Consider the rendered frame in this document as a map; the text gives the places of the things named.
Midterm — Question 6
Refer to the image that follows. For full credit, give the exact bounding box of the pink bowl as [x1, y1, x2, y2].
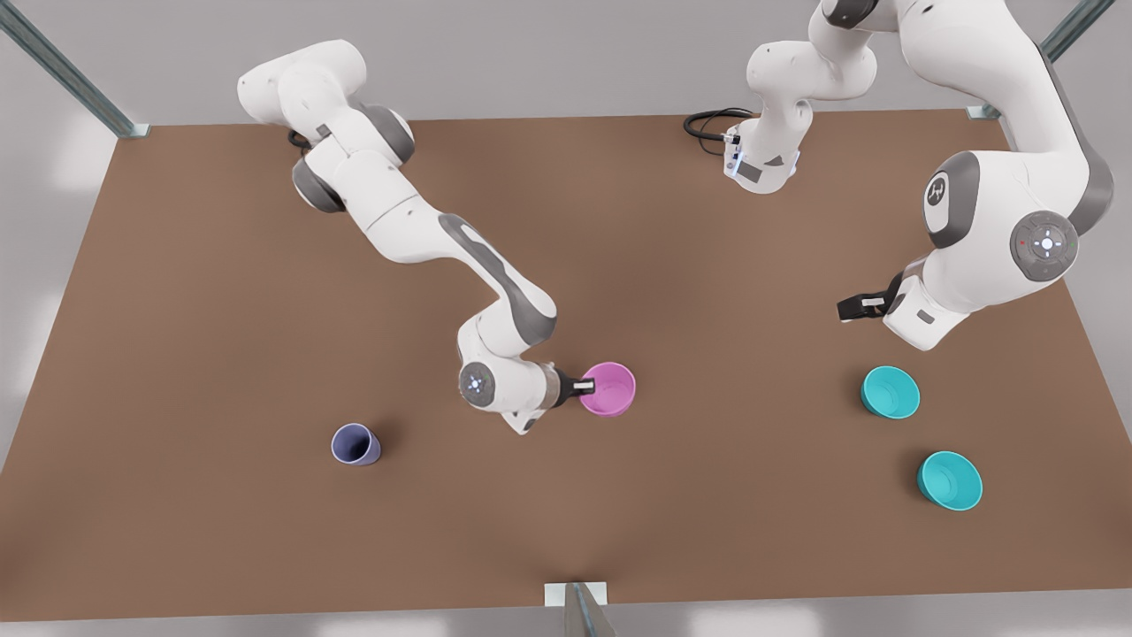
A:
[579, 361, 638, 418]

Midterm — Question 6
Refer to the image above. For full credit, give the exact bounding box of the teal bowl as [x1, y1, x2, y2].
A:
[860, 365, 922, 420]
[916, 450, 984, 513]

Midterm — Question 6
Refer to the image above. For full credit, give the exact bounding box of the blue-purple cup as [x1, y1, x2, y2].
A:
[331, 422, 383, 467]

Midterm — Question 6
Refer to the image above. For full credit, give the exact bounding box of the silver frame post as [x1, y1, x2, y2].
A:
[967, 0, 1117, 121]
[542, 581, 618, 637]
[0, 0, 151, 140]

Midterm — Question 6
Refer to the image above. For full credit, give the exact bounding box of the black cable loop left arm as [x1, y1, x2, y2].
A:
[683, 107, 755, 161]

